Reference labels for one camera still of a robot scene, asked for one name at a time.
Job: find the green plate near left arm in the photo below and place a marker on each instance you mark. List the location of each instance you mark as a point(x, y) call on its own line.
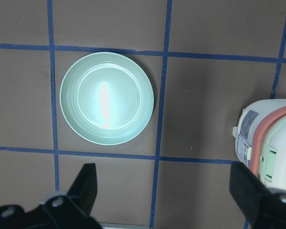
point(106, 98)

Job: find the white rice cooker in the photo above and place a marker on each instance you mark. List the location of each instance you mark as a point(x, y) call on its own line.
point(260, 141)

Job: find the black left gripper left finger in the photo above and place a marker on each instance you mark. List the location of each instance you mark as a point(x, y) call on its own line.
point(69, 211)

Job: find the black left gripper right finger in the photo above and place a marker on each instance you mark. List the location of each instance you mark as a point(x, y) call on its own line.
point(263, 207)

